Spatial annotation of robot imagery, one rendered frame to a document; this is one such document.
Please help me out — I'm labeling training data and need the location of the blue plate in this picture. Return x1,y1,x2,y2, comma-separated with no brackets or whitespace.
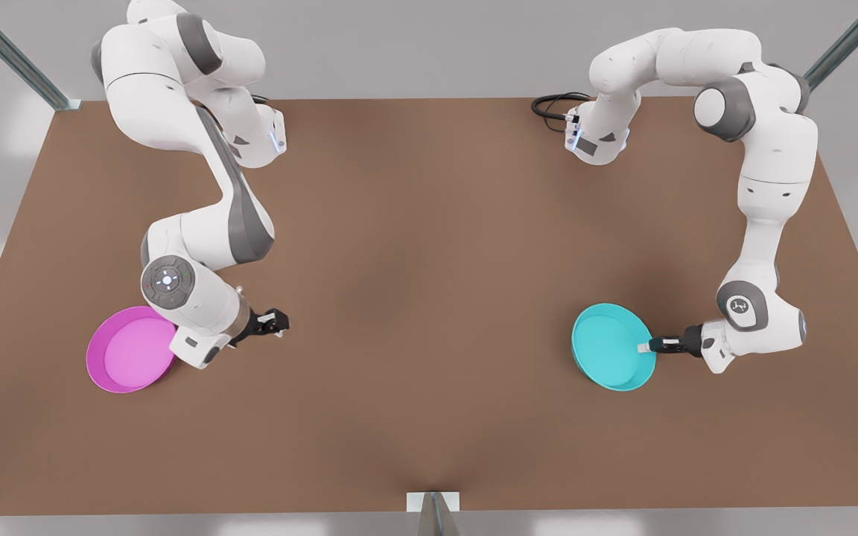
571,303,658,392

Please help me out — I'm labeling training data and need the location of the pink plate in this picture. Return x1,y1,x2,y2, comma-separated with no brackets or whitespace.
86,306,179,394

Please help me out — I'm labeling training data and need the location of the silver frame post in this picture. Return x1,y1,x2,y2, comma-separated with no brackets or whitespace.
406,491,462,536
803,0,858,92
0,0,82,112

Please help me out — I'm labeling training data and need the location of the black cable loop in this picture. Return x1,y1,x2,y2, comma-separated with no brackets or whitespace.
531,92,594,134

